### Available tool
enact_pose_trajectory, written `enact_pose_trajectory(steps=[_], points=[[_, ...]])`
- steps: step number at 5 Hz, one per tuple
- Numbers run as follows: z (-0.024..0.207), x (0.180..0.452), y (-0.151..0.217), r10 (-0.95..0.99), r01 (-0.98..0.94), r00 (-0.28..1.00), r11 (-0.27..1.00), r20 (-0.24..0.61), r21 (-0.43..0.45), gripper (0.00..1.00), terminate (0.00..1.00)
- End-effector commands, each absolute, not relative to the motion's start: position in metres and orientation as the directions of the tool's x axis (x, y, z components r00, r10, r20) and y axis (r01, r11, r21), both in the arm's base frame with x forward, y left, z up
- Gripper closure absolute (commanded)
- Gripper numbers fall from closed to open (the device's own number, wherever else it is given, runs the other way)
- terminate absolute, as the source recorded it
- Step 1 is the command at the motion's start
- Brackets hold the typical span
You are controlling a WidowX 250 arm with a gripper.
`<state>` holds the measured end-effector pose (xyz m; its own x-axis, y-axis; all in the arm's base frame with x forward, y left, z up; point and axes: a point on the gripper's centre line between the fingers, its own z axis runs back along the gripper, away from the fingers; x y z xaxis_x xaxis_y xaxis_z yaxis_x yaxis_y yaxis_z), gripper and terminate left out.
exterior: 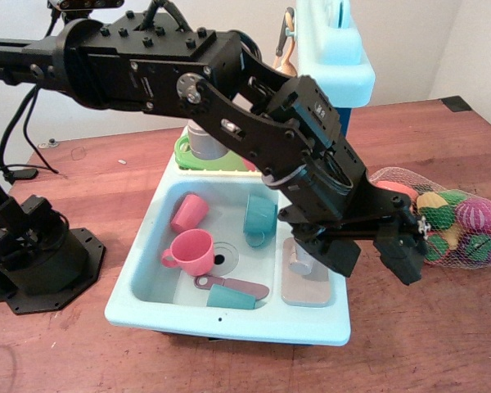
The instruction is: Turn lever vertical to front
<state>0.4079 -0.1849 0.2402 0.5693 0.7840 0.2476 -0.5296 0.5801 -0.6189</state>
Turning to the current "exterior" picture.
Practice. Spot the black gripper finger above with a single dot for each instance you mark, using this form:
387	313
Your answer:
402	253
339	255

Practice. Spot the green toy strainer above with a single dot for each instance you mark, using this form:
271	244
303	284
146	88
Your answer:
186	160

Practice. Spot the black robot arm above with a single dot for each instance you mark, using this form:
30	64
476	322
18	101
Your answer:
153	62

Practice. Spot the pink tumbler cup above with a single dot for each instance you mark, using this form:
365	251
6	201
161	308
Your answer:
190	213

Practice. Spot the pink cup with handle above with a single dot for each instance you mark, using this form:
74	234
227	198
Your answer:
192	251

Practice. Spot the teal tumbler cup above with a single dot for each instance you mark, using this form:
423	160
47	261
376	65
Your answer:
224	297

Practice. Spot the light blue toy sink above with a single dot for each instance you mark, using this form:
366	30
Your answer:
303	310

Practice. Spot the wooden toy spoon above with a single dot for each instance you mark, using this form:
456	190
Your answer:
286	45

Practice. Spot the small metal bolt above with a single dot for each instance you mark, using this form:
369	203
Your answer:
51	143

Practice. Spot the net bag of toy vegetables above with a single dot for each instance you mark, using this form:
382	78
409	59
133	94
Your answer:
460	223

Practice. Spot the light blue toy shelf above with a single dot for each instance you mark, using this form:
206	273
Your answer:
330	50

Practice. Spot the mauve toy knife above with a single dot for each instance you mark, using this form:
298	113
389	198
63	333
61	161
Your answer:
258	291

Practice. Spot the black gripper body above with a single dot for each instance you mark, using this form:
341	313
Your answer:
330	195

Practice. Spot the grey toy pot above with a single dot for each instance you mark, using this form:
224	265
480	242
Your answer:
203	145

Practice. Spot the teal cup with handle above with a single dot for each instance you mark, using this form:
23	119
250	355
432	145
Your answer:
259	221

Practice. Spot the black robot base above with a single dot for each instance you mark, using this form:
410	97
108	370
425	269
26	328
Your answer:
44	264

